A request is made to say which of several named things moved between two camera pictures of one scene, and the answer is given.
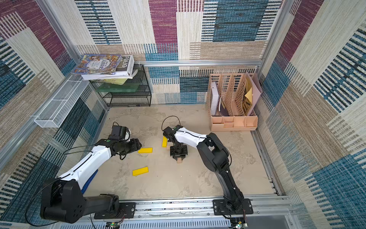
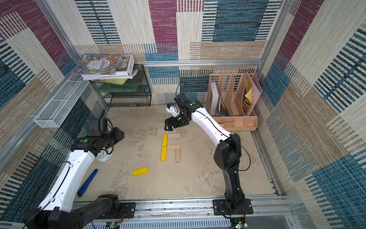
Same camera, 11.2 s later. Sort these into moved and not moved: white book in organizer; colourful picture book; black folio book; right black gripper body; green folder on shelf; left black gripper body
Moved: left black gripper body; right black gripper body
Not moved: black folio book; green folder on shelf; colourful picture book; white book in organizer
